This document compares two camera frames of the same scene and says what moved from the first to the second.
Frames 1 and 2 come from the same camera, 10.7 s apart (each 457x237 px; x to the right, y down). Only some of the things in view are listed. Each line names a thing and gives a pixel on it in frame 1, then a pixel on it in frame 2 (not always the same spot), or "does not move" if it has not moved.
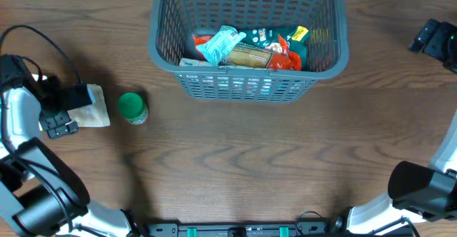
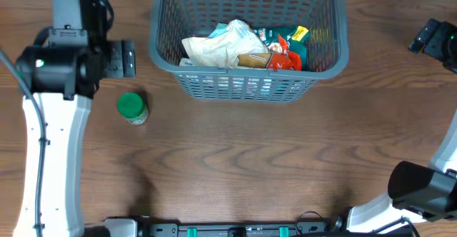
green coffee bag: (295, 36) does not move
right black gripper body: (440, 41) does not move
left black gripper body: (52, 116) to (123, 63)
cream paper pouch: (93, 115) to (222, 49)
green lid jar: (132, 107) does not move
